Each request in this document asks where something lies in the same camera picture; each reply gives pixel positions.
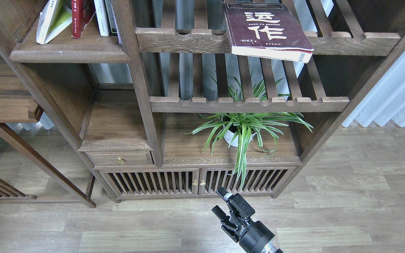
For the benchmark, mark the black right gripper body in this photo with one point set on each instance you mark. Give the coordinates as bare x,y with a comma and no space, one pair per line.
252,236

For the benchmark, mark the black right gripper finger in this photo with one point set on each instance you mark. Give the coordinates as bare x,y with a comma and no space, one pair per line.
221,215
223,193

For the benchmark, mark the red book with photos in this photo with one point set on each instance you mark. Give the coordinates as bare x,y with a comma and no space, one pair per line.
82,13

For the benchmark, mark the yellow-green book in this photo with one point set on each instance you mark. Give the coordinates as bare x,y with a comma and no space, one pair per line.
54,18

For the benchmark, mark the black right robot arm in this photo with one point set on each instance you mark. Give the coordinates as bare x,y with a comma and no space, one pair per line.
253,237

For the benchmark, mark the white plant pot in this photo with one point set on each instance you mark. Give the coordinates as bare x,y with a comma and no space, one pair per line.
231,137

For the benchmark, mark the green spider plant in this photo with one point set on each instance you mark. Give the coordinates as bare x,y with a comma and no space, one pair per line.
244,126

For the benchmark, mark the brass drawer knob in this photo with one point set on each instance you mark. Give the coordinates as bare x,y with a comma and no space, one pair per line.
120,160

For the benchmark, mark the dark wooden bookshelf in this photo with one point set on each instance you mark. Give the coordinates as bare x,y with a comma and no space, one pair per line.
134,100

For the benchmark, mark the maroon book white characters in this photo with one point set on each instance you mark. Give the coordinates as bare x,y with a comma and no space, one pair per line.
266,30

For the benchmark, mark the pale purple upright book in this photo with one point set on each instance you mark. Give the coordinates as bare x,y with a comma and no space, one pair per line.
118,34

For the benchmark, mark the white curtain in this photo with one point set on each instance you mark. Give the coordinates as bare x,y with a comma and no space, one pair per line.
386,101

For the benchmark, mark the dark upright book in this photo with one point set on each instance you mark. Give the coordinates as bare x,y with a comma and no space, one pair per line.
111,18

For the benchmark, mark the white upright book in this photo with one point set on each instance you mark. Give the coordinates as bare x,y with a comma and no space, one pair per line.
102,17

